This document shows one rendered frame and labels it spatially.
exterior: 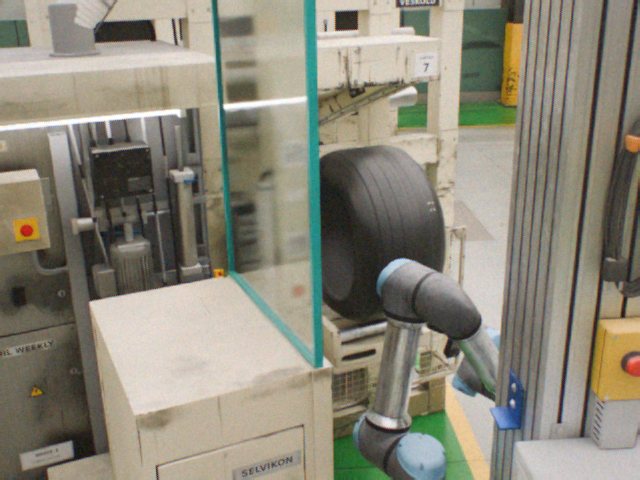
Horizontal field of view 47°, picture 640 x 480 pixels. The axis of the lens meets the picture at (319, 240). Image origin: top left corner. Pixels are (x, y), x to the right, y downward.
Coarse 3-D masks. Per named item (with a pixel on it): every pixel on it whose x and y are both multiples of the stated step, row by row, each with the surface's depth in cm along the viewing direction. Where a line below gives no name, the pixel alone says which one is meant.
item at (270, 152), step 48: (240, 0) 154; (288, 0) 131; (240, 48) 159; (288, 48) 135; (240, 96) 164; (288, 96) 139; (240, 144) 170; (288, 144) 143; (240, 192) 176; (288, 192) 147; (240, 240) 182; (288, 240) 151; (288, 288) 156; (288, 336) 159
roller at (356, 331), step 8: (376, 320) 244; (384, 320) 245; (344, 328) 240; (352, 328) 240; (360, 328) 241; (368, 328) 242; (376, 328) 243; (384, 328) 244; (344, 336) 238; (352, 336) 239; (360, 336) 241
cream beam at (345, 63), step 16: (320, 48) 240; (336, 48) 243; (352, 48) 245; (368, 48) 247; (384, 48) 250; (400, 48) 252; (416, 48) 255; (432, 48) 258; (320, 64) 242; (336, 64) 244; (352, 64) 247; (368, 64) 249; (384, 64) 252; (400, 64) 254; (320, 80) 243; (336, 80) 246; (352, 80) 248; (368, 80) 251; (384, 80) 253; (400, 80) 256; (416, 80) 259; (432, 80) 262
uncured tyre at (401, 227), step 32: (320, 160) 244; (352, 160) 230; (384, 160) 232; (320, 192) 266; (352, 192) 224; (384, 192) 222; (416, 192) 226; (352, 224) 224; (384, 224) 219; (416, 224) 223; (352, 256) 275; (384, 256) 220; (416, 256) 224; (352, 288) 231; (352, 320) 244
